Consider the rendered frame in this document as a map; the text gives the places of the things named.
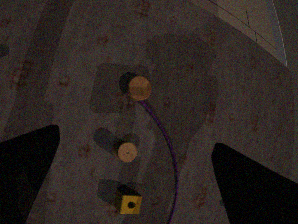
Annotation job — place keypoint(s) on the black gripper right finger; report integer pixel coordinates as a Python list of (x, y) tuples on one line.
[(253, 194)]

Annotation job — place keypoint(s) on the round wooden button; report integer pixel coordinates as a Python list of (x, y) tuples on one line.
[(139, 88)]

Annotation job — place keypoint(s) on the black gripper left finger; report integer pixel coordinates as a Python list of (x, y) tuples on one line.
[(24, 162)]

